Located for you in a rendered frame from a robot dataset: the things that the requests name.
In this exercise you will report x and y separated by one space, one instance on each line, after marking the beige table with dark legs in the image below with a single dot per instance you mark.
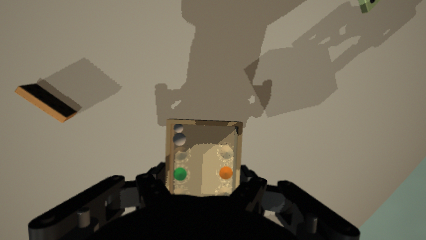
100 150

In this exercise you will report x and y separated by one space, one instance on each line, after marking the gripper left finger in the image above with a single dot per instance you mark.
80 200

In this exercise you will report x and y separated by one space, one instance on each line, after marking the small brown block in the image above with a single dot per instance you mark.
50 101

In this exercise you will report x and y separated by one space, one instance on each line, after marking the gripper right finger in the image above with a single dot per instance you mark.
300 203

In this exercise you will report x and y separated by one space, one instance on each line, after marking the large grey ball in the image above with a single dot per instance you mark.
179 139

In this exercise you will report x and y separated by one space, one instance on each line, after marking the covered wooden puzzle box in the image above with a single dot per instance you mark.
213 166

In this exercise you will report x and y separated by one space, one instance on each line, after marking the small grey ball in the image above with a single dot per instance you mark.
178 128

